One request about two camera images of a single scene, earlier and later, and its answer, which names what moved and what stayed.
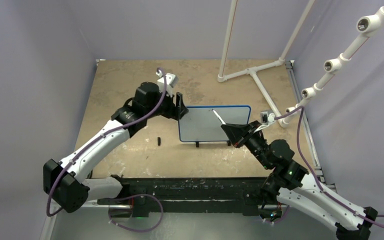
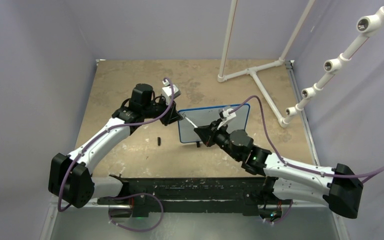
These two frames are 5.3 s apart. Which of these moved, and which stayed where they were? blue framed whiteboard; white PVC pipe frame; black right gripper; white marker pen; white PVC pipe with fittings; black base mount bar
Moved: white marker pen; black right gripper
Stayed: white PVC pipe frame; black base mount bar; blue framed whiteboard; white PVC pipe with fittings
